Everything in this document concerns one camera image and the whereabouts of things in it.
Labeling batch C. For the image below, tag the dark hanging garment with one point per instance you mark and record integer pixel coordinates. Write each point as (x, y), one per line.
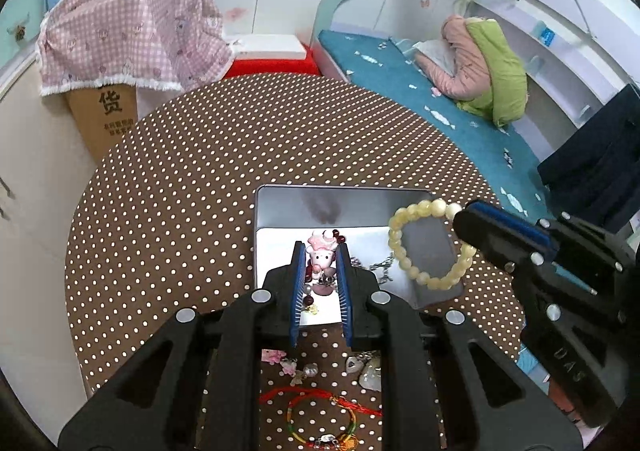
(595, 174)

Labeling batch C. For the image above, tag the red storage box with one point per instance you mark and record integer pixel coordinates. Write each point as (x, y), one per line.
(306, 66)

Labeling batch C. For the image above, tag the pink flower charm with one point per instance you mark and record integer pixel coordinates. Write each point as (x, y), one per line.
(272, 356)

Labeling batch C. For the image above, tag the teal bed mattress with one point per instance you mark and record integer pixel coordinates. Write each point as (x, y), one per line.
(501, 155)

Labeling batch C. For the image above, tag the white board on box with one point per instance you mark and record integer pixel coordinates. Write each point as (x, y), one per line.
(266, 47)

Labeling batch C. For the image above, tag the teal drawer shelf unit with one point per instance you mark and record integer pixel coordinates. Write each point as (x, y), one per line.
(20, 21)

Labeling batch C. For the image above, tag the white low cabinet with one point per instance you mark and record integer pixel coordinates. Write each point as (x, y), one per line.
(45, 166)

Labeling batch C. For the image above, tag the pink pig charm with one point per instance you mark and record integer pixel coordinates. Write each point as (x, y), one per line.
(320, 273)

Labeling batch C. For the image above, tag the white shell pendant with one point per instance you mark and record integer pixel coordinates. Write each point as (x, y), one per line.
(370, 377)

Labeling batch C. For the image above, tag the green blanket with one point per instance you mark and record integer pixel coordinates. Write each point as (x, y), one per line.
(505, 100)

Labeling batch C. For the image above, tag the person's right hand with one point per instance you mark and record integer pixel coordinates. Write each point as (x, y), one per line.
(560, 399)

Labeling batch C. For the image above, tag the pink checkered cloth cover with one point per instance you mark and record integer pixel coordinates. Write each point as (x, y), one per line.
(166, 45)

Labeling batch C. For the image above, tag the pink quilted jacket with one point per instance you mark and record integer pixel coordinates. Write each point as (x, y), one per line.
(471, 75)

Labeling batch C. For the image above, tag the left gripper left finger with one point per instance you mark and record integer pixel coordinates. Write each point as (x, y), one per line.
(194, 384)

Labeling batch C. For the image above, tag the brown cardboard box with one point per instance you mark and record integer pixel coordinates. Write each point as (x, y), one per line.
(103, 116)

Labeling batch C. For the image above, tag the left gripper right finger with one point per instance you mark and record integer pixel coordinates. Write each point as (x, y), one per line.
(445, 384)

